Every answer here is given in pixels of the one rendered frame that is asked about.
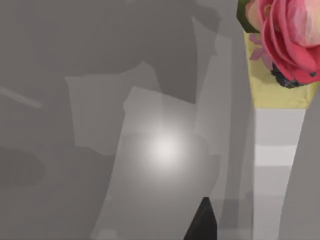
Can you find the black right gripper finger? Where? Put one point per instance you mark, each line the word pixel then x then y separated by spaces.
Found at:
pixel 203 222

